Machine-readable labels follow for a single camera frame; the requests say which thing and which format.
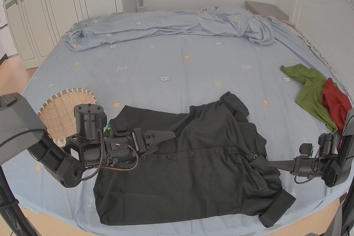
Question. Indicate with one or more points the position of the red garment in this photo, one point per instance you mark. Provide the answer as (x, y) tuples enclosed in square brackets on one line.
[(336, 102)]

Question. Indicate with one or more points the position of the round woven basket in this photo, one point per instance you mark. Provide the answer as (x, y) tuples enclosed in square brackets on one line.
[(63, 110)]

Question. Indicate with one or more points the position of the green garment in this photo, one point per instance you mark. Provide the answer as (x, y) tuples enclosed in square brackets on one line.
[(309, 85)]

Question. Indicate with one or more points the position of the pale blue quilt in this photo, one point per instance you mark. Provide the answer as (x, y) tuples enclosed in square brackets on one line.
[(166, 24)]

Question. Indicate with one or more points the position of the black shirt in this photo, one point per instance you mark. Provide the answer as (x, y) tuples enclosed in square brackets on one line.
[(193, 174)]

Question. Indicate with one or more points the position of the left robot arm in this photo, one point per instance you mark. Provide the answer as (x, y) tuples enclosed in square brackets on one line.
[(88, 121)]

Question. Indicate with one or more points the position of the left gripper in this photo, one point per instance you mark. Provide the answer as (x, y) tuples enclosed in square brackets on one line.
[(121, 149)]

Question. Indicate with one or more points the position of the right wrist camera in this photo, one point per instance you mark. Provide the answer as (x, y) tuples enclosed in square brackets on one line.
[(306, 149)]

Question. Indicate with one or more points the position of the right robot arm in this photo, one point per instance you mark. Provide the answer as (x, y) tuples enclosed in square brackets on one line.
[(332, 174)]

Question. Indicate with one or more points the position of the grey bedside table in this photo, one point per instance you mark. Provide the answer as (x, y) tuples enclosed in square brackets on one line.
[(265, 8)]

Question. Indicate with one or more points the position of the bed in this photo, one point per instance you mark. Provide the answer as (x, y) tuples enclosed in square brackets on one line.
[(221, 69)]

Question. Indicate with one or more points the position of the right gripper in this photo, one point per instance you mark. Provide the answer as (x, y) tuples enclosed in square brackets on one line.
[(302, 167)]

